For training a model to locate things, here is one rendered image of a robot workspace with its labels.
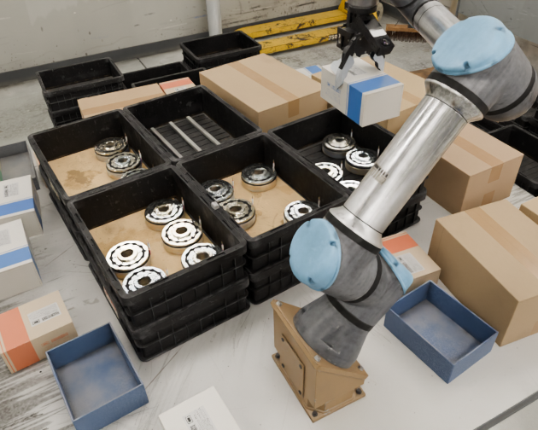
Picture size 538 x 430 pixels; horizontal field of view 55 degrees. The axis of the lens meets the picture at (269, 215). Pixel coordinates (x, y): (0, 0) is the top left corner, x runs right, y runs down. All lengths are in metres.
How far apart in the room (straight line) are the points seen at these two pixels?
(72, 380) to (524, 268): 1.05
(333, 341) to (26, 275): 0.84
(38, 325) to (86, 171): 0.55
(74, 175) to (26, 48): 2.93
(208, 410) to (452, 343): 0.59
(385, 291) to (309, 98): 1.01
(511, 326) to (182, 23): 3.96
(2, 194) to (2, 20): 2.83
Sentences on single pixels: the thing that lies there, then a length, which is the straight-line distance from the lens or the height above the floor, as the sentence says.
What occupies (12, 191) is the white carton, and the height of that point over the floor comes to 0.79.
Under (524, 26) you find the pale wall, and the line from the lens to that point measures 4.40.
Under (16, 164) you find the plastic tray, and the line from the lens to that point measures 2.07.
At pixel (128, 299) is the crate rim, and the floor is 0.93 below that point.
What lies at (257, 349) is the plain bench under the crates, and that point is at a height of 0.70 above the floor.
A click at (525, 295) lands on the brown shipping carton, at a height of 0.86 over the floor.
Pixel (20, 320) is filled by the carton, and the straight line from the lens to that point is 1.36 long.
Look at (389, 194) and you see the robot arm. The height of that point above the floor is 1.19.
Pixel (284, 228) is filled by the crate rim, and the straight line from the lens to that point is 1.21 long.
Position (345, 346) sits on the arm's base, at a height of 0.89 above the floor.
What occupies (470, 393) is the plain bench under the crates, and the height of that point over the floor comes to 0.70.
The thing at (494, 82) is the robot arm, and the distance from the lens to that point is 0.92.
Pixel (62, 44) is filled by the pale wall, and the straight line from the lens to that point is 4.56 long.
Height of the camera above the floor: 1.72
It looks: 39 degrees down
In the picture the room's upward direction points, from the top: 2 degrees counter-clockwise
